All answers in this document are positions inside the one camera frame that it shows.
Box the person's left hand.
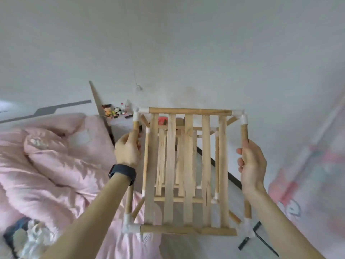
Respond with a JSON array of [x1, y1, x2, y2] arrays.
[[114, 129, 143, 169]]

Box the black metal stand leg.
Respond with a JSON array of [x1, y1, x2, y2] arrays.
[[237, 221, 281, 251]]

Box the white fluffy cloth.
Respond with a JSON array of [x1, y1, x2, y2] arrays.
[[12, 220, 56, 259]]

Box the floral pink quilt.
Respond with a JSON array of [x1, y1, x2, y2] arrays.
[[268, 91, 345, 259]]

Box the single white connector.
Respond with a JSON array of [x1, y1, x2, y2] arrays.
[[122, 213, 142, 235], [132, 108, 150, 123], [237, 217, 257, 238], [233, 109, 249, 126]]

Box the person's right forearm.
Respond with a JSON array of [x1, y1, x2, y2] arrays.
[[243, 183, 324, 259]]

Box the person's right hand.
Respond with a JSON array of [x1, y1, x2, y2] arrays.
[[235, 138, 268, 191]]

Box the pink bed duvet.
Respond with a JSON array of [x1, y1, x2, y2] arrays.
[[0, 112, 162, 259]]

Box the person's left forearm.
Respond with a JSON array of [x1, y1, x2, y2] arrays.
[[43, 175, 133, 259]]

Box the black smartwatch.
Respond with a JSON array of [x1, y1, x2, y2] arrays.
[[108, 163, 137, 186]]

